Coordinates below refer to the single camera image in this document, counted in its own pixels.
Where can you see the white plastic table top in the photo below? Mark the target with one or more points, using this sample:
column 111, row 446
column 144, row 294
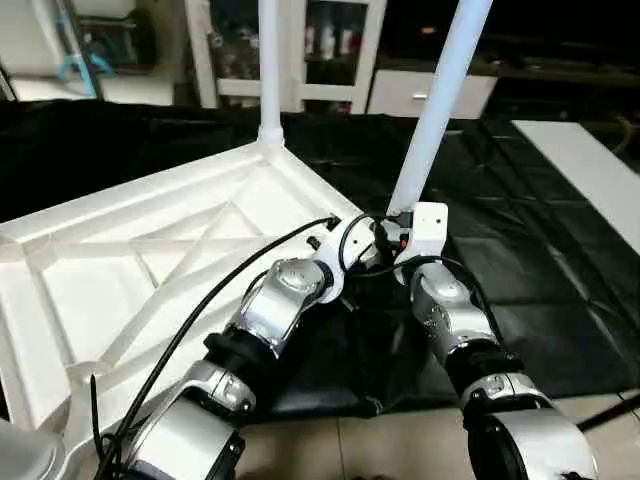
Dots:
column 130, row 260

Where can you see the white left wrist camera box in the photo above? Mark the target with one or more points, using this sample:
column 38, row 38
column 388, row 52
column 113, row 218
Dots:
column 345, row 250

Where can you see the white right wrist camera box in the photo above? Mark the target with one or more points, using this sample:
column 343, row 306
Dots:
column 420, row 232

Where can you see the white glass door cabinet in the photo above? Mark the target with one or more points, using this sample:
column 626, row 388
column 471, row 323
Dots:
column 290, row 50

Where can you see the white plastic table leg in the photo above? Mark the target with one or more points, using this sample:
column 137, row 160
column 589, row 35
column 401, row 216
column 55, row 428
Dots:
column 269, row 65
column 440, row 100

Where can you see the teal stand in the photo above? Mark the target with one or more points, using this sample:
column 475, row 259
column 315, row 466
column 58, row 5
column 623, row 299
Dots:
column 85, row 60

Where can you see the white drawer unit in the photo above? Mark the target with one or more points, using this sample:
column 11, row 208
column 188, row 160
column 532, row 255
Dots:
column 430, row 95

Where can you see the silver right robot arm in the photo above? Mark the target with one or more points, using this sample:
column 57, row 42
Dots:
column 480, row 350

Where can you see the black work mat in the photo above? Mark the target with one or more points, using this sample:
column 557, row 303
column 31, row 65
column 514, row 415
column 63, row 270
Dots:
column 540, row 260

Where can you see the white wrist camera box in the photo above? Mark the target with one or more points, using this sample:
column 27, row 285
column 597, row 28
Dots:
column 345, row 250
column 420, row 232

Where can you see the black tripod leg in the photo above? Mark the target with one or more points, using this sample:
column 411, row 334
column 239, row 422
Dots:
column 610, row 410

